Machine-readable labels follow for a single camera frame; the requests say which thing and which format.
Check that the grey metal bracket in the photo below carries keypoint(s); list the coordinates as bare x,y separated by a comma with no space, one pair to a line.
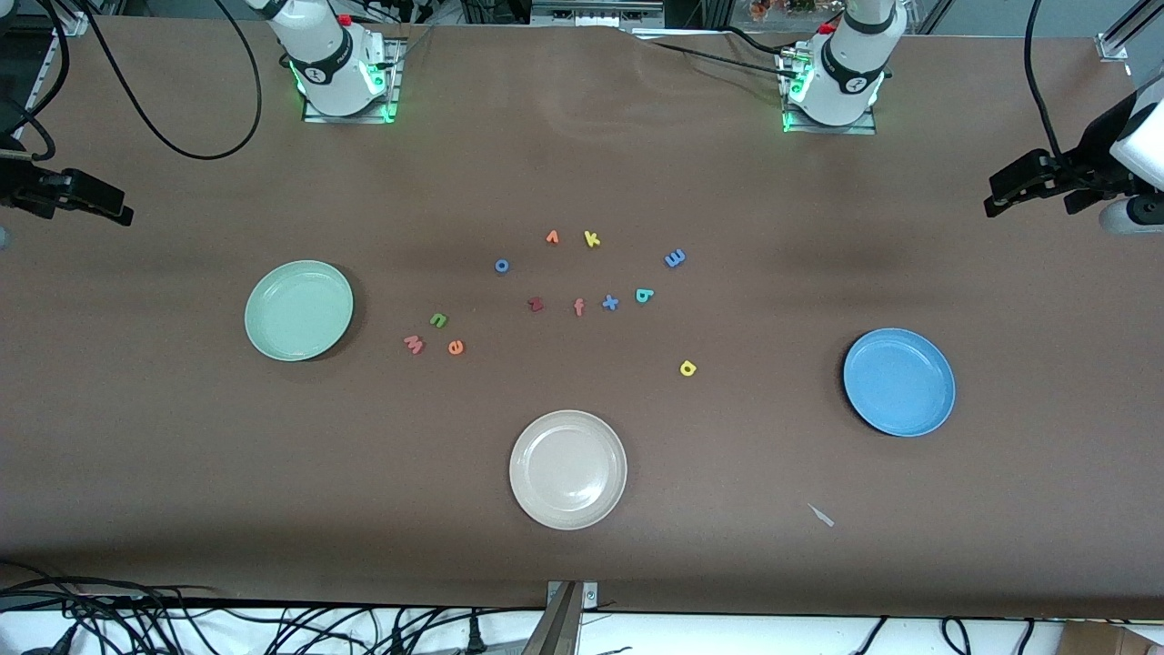
566,619

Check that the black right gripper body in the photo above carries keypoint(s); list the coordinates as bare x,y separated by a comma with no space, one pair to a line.
20,185

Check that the blue plate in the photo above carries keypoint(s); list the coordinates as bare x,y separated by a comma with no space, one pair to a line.
898,382

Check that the beige plate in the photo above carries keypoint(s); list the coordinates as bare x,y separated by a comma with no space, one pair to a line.
567,469

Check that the small white tape scrap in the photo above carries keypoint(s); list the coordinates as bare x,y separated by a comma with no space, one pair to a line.
823,518

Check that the brown cardboard box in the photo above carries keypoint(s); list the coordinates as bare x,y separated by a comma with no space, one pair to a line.
1109,641

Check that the white perforated rail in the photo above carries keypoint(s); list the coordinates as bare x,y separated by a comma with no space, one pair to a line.
44,77

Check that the aluminium frame profile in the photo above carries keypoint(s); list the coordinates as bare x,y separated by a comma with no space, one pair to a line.
1117,44

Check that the pink foam letter w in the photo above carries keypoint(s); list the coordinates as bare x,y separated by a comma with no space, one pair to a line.
414,345

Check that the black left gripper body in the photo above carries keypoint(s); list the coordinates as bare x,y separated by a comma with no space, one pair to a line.
1090,171

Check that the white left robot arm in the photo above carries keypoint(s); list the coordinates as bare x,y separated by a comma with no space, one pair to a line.
855,55

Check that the blue foam letter m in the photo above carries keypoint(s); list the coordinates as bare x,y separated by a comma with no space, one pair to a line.
675,258

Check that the green plate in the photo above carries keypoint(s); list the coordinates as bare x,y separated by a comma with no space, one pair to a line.
298,310

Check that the black power plug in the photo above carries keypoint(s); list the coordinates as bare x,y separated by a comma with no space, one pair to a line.
473,639

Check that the silver metal device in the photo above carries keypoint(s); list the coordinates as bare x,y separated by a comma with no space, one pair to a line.
596,11

